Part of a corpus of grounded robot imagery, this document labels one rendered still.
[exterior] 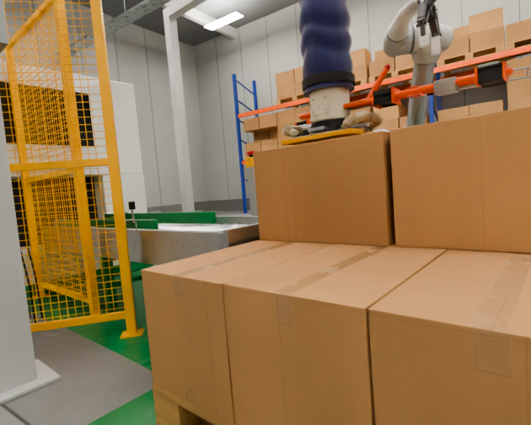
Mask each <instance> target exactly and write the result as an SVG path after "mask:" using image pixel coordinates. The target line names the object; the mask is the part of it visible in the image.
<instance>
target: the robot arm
mask: <svg viewBox="0 0 531 425"><path fill-rule="evenodd" d="M436 1H437V0H410V1H409V2H408V3H407V4H406V5H405V6H404V7H403V8H402V9H401V10H400V11H399V12H398V13H397V15H396V16H395V18H394V20H393V22H392V23H391V24H390V26H389V27H388V29H387V31H386V33H385V35H384V38H383V49H384V52H385V54H386V55H387V56H390V57H395V56H400V55H407V54H411V55H412V60H413V62H414V68H413V74H412V81H411V87H413V86H416V85H420V86H424V85H428V84H432V77H433V72H434V67H435V62H436V61H437V60H438V58H439V57H440V55H441V54H442V52H443V51H446V50H447V49H448V48H449V47H450V46H451V44H452V42H453V29H452V27H450V26H448V25H446V24H442V23H439V20H438V15H437V8H436V5H434V3H435V2H436ZM416 14H417V19H416V22H417V24H415V25H410V20H411V19H412V18H413V16H415V15H416ZM427 22H428V23H427ZM418 23H419V24H418ZM428 101H429V96H427V94H425V96H421V97H417V98H413V99H412V98H410V100H409V107H408V114H407V120H406V126H404V127H408V126H418V125H423V124H425V121H426V112H427V106H428Z"/></svg>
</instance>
